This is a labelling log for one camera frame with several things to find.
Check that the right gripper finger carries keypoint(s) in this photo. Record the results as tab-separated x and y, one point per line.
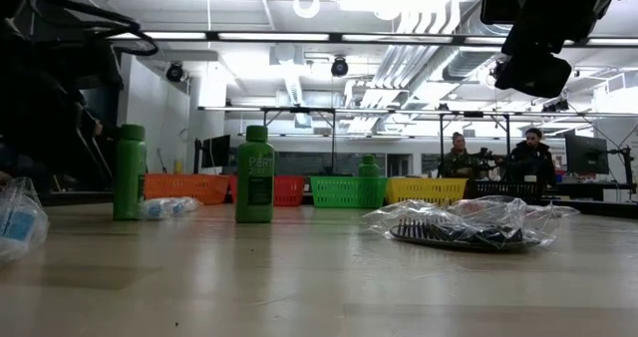
536	75

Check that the green travel shampoo bottle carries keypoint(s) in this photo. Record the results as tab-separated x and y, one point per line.
128	177
254	187
369	167

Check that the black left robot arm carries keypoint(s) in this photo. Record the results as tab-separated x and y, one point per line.
30	33

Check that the black ceiling spotlight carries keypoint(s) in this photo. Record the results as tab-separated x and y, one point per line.
498	70
555	105
174	72
339	66

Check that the person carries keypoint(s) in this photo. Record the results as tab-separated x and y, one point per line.
531	162
456	165

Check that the black computer monitor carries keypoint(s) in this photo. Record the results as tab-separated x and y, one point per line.
217	150
585	155

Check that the blue toothbrush in clear bag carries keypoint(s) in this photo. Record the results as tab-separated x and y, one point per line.
20	227
169	208

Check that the black plastic basket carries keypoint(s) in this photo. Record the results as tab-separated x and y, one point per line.
503	190

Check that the dark office desk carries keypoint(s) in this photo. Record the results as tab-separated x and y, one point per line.
588	190

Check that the small yellow bottle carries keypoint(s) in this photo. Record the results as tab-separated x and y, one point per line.
179	166

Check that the yellow plastic basket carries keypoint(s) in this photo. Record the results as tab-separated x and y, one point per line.
423	190

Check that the orange plastic basket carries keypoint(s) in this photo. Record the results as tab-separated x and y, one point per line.
189	187

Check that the green plastic basket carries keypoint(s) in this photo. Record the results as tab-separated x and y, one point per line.
344	192

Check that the red plastic basket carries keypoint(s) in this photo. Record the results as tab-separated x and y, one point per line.
289	190

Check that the silver ventilation duct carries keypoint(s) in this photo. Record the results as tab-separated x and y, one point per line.
463	63

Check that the black workbench frame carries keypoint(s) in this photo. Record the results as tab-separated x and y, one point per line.
299	109

